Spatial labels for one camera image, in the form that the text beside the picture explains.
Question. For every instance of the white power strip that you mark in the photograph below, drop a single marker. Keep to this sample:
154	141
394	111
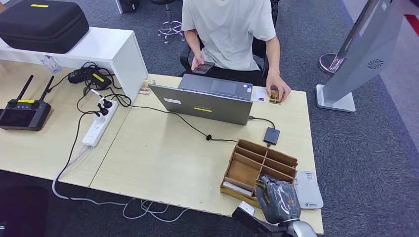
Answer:
98	125

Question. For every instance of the person's left hand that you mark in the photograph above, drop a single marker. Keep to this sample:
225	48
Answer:
278	81

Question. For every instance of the person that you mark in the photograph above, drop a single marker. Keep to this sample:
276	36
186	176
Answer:
229	32

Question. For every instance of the black smartphone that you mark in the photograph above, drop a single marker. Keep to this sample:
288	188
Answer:
203	67

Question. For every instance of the wooden compartment organizer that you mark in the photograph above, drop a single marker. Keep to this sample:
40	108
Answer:
255	160

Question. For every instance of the small black external drive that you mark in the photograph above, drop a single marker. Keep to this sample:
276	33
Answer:
271	136

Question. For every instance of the black office chair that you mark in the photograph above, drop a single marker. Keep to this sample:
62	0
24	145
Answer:
185	59

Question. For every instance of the black remote controller with antennas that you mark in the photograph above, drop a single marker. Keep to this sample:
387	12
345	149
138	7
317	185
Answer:
24	114

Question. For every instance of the white ID card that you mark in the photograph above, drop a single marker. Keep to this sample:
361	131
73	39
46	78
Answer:
259	95

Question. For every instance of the white paper sheet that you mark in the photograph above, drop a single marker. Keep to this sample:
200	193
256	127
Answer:
235	188

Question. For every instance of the person's right hand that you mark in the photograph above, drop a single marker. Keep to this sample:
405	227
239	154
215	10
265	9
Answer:
198	60

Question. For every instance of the grey kiosk stand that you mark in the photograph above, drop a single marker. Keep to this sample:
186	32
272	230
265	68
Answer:
366	49

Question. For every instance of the grey laptop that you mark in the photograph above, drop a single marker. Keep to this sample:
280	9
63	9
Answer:
203	106

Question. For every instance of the black hard carrying case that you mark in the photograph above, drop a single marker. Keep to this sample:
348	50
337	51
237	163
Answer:
42	26

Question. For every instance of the white card reader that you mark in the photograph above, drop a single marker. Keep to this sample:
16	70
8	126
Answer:
309	191

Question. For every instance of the person's left forearm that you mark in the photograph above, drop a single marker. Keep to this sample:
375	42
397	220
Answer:
273	55

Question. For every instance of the person's right forearm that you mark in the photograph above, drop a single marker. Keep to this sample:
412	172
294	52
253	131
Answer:
193	44

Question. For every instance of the black power plug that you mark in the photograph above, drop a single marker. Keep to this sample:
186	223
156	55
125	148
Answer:
102	111
106	102

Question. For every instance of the clear plastic bottle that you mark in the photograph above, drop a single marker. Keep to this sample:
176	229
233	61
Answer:
49	62

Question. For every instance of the black floor bin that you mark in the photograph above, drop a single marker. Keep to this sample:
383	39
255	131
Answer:
130	6

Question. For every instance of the chrome stanchion base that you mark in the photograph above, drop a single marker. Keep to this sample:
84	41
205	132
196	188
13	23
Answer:
329	63

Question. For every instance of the chrome stool base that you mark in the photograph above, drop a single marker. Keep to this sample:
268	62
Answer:
171	27

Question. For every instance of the black power adapter yellow label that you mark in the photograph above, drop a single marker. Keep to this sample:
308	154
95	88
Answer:
98	78

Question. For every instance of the white desk shelf riser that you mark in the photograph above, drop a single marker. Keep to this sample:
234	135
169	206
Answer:
108	48

